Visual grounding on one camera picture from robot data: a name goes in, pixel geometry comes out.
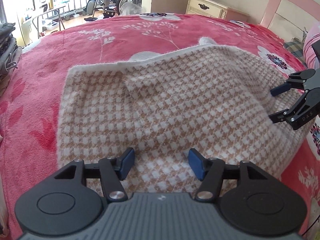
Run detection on white plastic bag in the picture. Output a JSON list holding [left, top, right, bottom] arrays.
[[120, 2, 144, 16]]

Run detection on pink bed headboard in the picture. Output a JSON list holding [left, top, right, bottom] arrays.
[[260, 0, 319, 41]]

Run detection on beige houndstooth knit cardigan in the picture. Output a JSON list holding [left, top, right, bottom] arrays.
[[57, 44, 312, 192]]

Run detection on folded dark grey clothes stack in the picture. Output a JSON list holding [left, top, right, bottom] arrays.
[[0, 23, 22, 96]]

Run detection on plaid pillow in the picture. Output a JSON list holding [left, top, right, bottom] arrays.
[[283, 38, 305, 64]]

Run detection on cream bedside nightstand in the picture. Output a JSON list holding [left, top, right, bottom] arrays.
[[185, 0, 249, 22]]

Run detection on folding table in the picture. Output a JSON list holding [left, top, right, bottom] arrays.
[[31, 4, 66, 38]]

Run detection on pink grey floral quilt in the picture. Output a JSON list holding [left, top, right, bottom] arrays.
[[302, 21, 320, 71]]

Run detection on small black folding chair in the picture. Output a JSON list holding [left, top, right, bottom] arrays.
[[84, 0, 98, 22]]

